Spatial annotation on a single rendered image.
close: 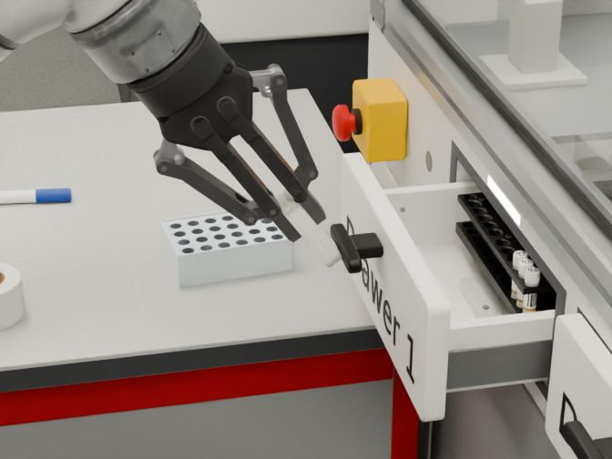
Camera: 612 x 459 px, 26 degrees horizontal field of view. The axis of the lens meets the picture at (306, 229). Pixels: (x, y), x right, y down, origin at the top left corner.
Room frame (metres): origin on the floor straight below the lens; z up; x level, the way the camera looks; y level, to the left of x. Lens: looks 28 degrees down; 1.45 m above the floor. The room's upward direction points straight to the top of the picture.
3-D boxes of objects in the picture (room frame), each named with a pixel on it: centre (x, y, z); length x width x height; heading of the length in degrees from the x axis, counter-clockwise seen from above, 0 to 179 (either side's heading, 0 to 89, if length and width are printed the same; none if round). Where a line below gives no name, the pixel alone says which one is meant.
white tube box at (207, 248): (1.23, 0.08, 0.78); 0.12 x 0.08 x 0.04; 108
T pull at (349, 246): (0.99, -0.05, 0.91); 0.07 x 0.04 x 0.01; 12
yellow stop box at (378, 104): (1.34, -0.08, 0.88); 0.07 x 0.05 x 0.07; 12
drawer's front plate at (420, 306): (1.00, -0.07, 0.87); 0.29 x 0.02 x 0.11; 12
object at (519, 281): (1.02, -0.17, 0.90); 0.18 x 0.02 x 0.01; 12
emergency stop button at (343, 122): (1.33, -0.04, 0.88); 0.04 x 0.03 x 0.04; 12
